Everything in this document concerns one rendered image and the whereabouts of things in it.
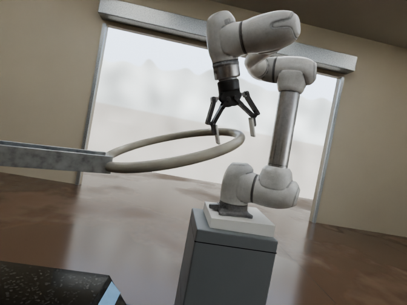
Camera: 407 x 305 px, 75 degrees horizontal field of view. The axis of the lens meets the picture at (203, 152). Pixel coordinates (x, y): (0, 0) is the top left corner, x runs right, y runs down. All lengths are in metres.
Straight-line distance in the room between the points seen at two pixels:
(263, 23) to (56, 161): 0.69
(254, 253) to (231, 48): 0.92
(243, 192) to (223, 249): 0.29
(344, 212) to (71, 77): 6.18
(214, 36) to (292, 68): 0.57
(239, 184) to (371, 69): 5.76
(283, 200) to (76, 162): 0.93
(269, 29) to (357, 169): 5.85
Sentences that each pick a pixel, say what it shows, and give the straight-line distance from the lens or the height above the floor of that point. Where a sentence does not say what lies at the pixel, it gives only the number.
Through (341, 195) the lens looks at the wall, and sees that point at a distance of 6.46.
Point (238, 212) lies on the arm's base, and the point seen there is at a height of 0.88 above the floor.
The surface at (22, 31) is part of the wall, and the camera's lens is 6.34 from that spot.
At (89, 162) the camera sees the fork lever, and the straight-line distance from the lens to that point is 0.79.
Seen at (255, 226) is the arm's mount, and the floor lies 0.84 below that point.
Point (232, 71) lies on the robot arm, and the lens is 0.91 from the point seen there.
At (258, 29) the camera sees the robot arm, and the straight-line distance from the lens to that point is 0.88.
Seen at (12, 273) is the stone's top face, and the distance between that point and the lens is 0.83.
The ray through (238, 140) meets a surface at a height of 1.22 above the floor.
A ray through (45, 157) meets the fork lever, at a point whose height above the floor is 1.08.
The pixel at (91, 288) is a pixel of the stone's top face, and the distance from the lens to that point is 0.75.
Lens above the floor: 1.19
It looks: 2 degrees down
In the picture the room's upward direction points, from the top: 10 degrees clockwise
